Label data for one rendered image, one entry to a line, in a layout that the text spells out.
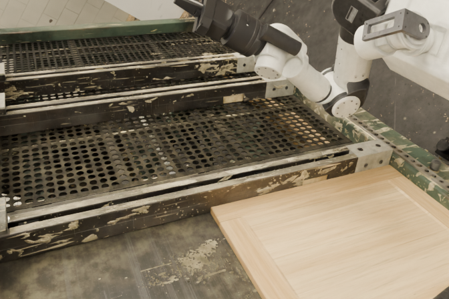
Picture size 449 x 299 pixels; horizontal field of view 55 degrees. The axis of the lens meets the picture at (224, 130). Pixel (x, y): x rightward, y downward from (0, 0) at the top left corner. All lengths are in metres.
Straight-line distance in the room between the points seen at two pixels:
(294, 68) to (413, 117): 1.43
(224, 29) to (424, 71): 0.41
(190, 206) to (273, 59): 0.39
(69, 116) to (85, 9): 4.86
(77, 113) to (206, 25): 0.63
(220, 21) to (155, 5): 3.89
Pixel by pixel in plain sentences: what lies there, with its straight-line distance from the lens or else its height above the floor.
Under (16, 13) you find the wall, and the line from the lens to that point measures 6.26.
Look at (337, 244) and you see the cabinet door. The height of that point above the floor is 1.18.
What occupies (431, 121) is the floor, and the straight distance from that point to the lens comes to 2.39.
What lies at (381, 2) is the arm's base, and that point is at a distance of 0.99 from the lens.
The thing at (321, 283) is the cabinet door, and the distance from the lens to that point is 0.94.
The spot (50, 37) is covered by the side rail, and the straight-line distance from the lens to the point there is 2.23.
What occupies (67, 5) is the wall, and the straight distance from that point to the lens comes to 6.21.
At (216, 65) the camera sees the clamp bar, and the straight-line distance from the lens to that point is 1.78.
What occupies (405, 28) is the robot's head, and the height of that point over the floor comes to 1.46.
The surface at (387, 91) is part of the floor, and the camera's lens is 2.58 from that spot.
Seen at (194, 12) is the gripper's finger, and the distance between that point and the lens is 0.98.
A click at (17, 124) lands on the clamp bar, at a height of 1.73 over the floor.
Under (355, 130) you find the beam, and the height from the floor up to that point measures 0.90.
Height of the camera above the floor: 2.02
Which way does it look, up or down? 36 degrees down
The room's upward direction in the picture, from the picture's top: 66 degrees counter-clockwise
